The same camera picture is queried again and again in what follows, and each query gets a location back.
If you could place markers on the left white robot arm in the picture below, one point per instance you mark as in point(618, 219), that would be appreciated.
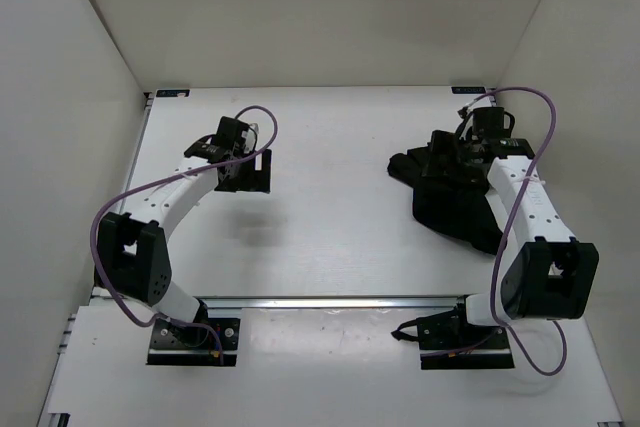
point(132, 247)

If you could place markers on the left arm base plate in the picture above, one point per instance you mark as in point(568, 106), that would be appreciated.
point(171, 346)

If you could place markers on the right corner label sticker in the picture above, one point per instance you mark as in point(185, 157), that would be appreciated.
point(468, 90)

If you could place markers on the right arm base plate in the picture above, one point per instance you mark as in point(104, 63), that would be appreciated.
point(447, 341)

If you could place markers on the black pleated skirt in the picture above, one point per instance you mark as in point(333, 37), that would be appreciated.
point(445, 206)

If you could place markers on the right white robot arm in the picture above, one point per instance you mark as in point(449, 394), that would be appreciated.
point(480, 185)

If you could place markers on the left corner label sticker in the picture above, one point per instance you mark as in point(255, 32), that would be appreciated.
point(172, 93)

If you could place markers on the corner label sticker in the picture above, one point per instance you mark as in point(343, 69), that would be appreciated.
point(468, 90)
point(172, 93)

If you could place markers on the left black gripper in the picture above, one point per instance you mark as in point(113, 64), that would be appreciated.
point(256, 180)

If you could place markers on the aluminium table rail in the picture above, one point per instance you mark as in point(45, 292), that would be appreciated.
point(332, 303)

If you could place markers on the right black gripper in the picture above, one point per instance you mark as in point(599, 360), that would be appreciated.
point(443, 144)

